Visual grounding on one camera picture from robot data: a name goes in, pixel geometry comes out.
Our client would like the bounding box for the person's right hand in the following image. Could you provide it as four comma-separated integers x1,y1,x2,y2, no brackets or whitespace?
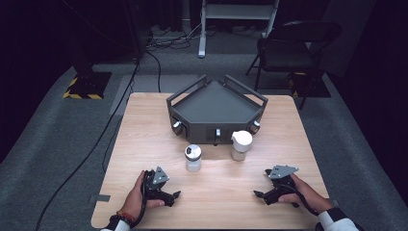
278,173,335,215

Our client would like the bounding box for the black folding chair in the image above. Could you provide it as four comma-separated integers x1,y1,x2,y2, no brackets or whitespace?
245,20,343,111

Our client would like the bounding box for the glass jar with steel lid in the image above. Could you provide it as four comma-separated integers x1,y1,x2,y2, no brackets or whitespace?
184,143,203,172

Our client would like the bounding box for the bundle of floor cables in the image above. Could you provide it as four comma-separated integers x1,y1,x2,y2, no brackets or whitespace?
145,22,208,51

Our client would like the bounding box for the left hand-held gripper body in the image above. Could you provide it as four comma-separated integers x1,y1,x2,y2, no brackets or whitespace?
141,166,176,208

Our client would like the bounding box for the black beaded bracelet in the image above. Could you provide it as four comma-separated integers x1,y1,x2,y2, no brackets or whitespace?
109,211,136,227

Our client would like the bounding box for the person's right white sleeve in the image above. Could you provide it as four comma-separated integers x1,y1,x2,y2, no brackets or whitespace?
316,207,365,231

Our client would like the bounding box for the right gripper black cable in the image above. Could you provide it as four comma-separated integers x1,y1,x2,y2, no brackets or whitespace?
282,183,320,217

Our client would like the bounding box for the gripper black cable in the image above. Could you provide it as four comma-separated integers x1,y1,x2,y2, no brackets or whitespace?
129,169,151,229
282,183,320,217

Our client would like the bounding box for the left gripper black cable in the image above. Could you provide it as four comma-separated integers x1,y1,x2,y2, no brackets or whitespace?
129,169,151,229

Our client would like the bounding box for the person's white sleeve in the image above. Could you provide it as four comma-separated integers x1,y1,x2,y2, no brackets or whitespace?
100,220,132,231
316,207,365,231

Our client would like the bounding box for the grey tape strip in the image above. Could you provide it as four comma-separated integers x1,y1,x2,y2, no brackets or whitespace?
89,193,112,203

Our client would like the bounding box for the white metal stand frame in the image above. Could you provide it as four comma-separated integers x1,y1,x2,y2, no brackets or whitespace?
197,0,280,59

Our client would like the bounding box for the glass jar with white lid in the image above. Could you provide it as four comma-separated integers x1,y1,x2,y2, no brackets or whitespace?
230,130,253,162

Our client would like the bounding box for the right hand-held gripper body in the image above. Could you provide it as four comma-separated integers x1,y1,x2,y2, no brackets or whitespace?
263,165,300,206

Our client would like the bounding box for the person's left hand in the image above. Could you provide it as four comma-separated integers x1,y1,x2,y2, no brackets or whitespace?
118,169,166,222

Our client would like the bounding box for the person's left white sleeve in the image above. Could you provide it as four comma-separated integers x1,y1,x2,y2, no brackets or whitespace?
100,220,132,231

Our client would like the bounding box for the short black floor cable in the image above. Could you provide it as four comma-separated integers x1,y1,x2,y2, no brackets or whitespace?
145,50,162,93

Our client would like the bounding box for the long black floor cable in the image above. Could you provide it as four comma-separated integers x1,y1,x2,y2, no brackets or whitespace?
34,59,140,231

